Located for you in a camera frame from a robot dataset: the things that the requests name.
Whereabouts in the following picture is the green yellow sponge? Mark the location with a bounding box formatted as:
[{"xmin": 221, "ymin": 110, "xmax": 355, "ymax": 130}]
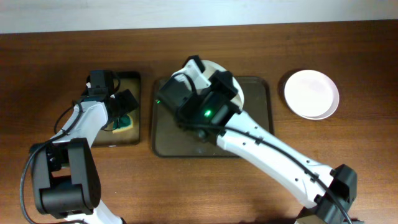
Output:
[{"xmin": 111, "ymin": 114, "xmax": 134, "ymax": 133}]

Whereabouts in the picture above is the light green plate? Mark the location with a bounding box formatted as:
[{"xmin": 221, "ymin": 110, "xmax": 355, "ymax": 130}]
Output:
[{"xmin": 201, "ymin": 60, "xmax": 245, "ymax": 110}]

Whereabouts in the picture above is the pinkish white plate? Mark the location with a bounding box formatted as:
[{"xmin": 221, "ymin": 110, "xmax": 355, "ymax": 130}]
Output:
[{"xmin": 283, "ymin": 70, "xmax": 340, "ymax": 120}]

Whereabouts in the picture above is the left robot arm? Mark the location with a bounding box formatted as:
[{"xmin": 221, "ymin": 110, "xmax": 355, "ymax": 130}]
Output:
[{"xmin": 26, "ymin": 88, "xmax": 139, "ymax": 223}]

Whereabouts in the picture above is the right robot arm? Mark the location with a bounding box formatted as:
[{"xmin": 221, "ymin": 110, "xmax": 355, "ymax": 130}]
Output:
[{"xmin": 171, "ymin": 55, "xmax": 358, "ymax": 223}]

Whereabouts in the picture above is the small black water tray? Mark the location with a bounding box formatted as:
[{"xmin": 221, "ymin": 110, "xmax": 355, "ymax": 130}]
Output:
[{"xmin": 93, "ymin": 71, "xmax": 141, "ymax": 147}]

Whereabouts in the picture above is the large brown serving tray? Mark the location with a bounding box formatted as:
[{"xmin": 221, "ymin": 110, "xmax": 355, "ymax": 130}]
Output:
[{"xmin": 151, "ymin": 77, "xmax": 274, "ymax": 158}]

